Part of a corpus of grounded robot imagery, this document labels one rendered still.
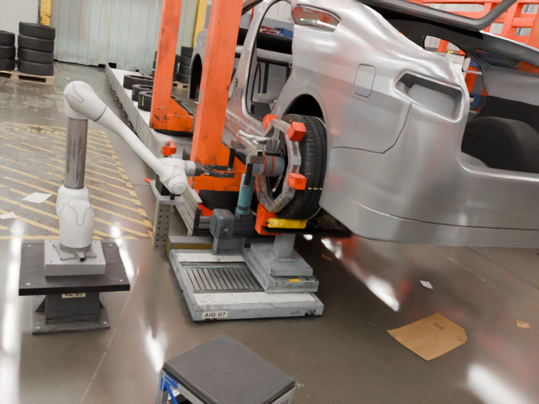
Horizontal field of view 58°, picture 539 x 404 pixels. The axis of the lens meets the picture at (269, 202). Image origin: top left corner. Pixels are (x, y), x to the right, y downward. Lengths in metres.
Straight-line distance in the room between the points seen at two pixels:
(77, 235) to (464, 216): 1.88
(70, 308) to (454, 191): 1.96
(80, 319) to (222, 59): 1.77
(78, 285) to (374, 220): 1.45
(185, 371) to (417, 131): 1.38
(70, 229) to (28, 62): 8.52
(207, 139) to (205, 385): 1.86
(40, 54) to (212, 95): 7.88
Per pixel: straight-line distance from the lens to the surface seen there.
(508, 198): 2.55
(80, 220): 2.58
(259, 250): 3.33
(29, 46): 10.90
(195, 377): 1.94
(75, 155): 2.69
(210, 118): 3.29
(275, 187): 3.22
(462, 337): 3.47
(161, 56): 5.14
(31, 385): 2.44
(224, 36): 3.25
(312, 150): 2.81
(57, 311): 2.74
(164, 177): 2.50
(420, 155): 2.25
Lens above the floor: 1.55
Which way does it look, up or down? 18 degrees down
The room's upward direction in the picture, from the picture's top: 11 degrees clockwise
